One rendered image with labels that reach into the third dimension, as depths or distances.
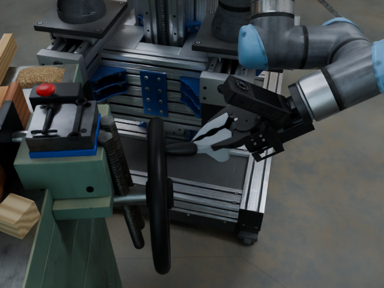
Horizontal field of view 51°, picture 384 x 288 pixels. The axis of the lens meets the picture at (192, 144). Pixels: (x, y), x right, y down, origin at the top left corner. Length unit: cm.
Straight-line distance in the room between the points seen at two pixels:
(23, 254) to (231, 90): 38
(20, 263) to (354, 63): 56
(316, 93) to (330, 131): 157
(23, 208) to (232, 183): 107
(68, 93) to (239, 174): 104
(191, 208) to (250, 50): 94
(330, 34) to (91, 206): 49
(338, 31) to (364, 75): 12
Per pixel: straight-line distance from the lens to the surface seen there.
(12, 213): 63
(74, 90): 69
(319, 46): 71
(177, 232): 168
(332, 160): 205
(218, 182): 157
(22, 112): 80
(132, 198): 75
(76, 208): 69
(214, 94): 113
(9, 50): 102
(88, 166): 64
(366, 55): 66
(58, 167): 65
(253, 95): 62
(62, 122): 64
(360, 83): 65
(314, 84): 65
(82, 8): 130
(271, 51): 70
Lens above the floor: 140
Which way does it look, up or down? 44 degrees down
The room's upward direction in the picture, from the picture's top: straight up
